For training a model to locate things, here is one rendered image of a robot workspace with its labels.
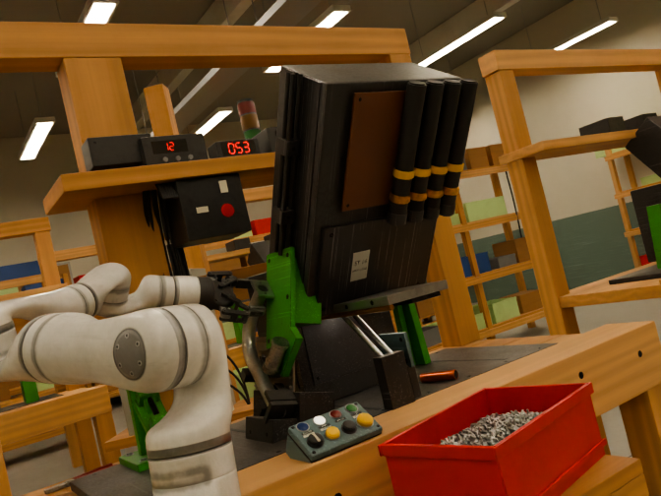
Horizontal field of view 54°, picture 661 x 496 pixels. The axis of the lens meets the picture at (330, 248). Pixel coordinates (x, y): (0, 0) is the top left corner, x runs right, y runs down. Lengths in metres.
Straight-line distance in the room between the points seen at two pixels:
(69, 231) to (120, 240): 10.01
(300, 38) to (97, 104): 0.65
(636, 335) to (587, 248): 10.09
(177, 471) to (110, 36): 1.28
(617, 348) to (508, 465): 0.77
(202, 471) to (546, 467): 0.53
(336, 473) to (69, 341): 0.52
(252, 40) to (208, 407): 1.37
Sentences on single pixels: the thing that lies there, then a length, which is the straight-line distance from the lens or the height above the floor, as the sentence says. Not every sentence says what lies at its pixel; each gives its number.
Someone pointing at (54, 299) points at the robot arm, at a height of 1.26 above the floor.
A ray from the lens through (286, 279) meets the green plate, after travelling 1.38.
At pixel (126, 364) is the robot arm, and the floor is 1.15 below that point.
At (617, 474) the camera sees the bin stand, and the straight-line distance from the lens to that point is 1.14.
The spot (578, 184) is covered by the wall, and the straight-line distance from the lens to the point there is 11.74.
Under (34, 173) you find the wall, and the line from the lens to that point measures 11.78.
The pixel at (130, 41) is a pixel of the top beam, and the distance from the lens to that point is 1.81.
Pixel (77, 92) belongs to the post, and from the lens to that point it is 1.72.
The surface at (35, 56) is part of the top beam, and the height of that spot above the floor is 1.85.
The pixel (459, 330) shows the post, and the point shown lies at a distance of 2.13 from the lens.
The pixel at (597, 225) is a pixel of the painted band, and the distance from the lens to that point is 11.64.
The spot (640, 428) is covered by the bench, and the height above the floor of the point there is 0.65.
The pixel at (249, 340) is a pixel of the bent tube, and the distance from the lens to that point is 1.47.
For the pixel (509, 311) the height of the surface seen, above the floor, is 0.35.
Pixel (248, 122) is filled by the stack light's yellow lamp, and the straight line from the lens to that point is 1.87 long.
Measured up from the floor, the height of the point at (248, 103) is 1.72.
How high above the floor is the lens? 1.19
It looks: 3 degrees up
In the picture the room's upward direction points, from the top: 13 degrees counter-clockwise
